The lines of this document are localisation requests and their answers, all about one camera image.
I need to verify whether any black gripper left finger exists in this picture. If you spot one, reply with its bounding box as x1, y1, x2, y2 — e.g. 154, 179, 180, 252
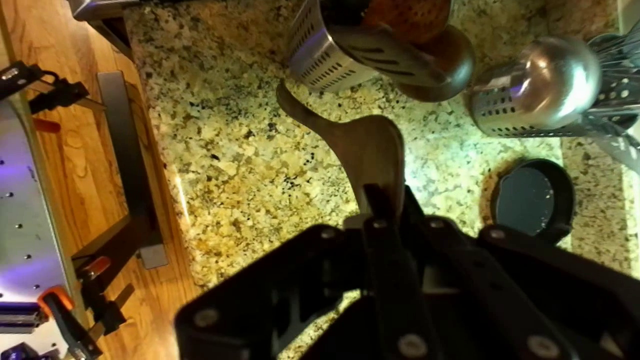
173, 182, 396, 360

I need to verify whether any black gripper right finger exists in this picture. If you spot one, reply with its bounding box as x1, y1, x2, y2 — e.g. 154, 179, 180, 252
387, 185, 640, 360

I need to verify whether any wooden spatula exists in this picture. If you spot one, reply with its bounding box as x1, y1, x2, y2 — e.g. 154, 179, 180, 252
274, 78, 409, 224

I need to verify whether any round shallow container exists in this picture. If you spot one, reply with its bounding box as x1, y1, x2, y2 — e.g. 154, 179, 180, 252
479, 157, 579, 247

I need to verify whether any steel ladle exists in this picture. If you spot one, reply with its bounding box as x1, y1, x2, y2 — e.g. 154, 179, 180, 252
513, 35, 604, 133

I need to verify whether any slotted plastic spatula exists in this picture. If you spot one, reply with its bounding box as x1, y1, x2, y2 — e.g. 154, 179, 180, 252
582, 26, 640, 177

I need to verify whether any metal robot cart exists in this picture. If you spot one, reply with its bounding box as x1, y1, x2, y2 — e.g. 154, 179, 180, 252
0, 99, 90, 360

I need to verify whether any black clamp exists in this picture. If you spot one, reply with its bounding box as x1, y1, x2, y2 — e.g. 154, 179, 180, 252
0, 58, 93, 116

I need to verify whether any orange handled clamp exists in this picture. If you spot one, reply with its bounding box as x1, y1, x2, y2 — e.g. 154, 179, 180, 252
74, 254, 137, 337
34, 284, 106, 360

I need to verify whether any black metal stand frame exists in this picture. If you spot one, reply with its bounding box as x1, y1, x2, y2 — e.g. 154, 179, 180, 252
69, 68, 171, 273

